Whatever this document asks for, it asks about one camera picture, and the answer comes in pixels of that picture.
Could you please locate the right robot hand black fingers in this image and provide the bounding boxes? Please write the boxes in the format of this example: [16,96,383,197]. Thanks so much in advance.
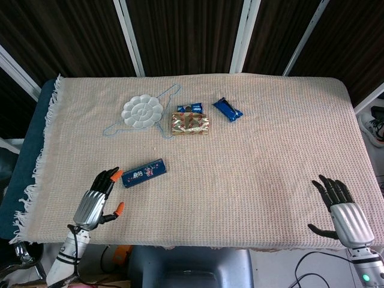
[307,174,376,249]

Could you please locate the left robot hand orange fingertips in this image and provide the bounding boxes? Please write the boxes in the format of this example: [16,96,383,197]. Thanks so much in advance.
[73,167,125,231]

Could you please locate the blue glasses case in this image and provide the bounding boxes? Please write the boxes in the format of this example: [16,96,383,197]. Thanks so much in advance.
[121,158,170,189]

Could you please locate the chrome metal fitting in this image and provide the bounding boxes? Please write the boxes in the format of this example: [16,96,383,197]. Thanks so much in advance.
[13,241,43,268]

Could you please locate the teal table pad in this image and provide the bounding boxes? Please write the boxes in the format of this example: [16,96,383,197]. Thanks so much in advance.
[0,78,61,241]

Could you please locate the white sneaker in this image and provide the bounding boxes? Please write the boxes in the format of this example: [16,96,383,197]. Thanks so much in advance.
[358,104,384,148]

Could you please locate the white flower paint palette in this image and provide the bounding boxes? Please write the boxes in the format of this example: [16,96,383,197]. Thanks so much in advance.
[121,94,165,130]

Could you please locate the beige waffle blanket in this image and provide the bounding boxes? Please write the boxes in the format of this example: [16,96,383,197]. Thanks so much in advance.
[8,74,379,250]

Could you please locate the gold wrapped box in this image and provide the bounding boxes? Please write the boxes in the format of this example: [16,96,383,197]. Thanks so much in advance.
[170,111,211,136]

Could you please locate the small blue cookie packet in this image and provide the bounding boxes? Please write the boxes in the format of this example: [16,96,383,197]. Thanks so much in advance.
[176,103,204,114]

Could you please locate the dark blue snack packet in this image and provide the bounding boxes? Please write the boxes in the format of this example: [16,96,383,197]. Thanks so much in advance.
[212,97,244,123]

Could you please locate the black floor cable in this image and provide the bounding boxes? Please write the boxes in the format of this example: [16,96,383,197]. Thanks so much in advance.
[294,251,361,288]

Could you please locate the white frame post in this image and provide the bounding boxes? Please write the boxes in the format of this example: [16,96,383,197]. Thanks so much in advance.
[283,0,331,76]
[353,83,384,115]
[113,0,146,77]
[0,44,42,101]
[229,0,262,74]

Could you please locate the light blue wire hanger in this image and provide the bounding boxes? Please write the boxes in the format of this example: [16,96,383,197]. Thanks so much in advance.
[103,83,183,140]

